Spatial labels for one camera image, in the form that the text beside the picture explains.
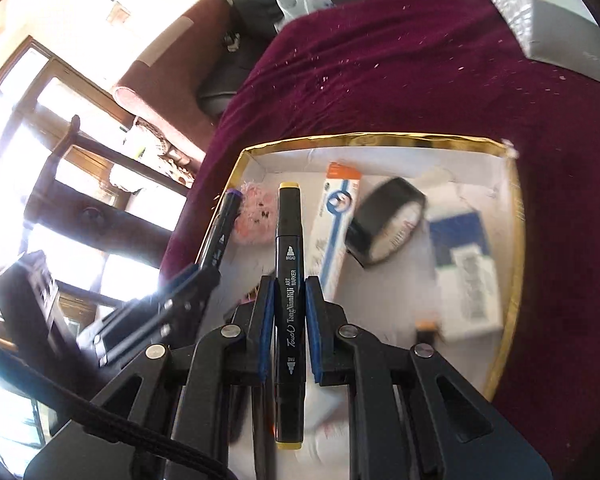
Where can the black marker purple cap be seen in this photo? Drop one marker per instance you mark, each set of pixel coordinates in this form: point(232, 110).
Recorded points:
point(220, 235)

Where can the black tape roll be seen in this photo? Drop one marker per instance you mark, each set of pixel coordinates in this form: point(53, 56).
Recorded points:
point(375, 215)

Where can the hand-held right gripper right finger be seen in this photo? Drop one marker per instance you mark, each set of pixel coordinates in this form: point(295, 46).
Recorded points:
point(315, 330)

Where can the black marker yellow caps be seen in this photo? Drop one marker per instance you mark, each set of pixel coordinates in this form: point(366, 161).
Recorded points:
point(290, 270)

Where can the small wall sign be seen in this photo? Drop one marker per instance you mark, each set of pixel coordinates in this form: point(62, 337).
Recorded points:
point(119, 14)

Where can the open grey cardboard box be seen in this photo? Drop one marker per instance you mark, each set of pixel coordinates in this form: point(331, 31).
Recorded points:
point(565, 35)

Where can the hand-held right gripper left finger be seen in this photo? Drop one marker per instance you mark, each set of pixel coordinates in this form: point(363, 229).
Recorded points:
point(265, 330)

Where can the maroon armchair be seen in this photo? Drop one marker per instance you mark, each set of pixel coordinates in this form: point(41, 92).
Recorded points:
point(170, 60)

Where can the white glue carton orange top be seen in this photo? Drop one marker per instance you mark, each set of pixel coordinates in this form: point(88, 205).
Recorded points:
point(337, 220)

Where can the cream lace cloth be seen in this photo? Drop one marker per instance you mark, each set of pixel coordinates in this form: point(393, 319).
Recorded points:
point(145, 155)

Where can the small white gadget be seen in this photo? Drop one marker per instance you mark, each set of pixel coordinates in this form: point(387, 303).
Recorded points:
point(232, 41)

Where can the white plastic bag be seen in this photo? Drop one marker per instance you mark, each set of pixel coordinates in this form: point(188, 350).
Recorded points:
point(295, 5)

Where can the blue white box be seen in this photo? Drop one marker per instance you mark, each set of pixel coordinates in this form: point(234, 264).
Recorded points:
point(470, 280)

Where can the pink fluffy ball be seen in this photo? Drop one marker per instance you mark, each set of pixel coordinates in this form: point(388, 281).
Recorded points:
point(255, 215)

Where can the gold-edged box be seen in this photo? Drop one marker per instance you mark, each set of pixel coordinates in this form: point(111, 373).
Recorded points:
point(300, 160)

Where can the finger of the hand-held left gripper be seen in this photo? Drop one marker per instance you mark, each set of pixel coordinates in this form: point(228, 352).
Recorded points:
point(177, 285)
point(195, 300)

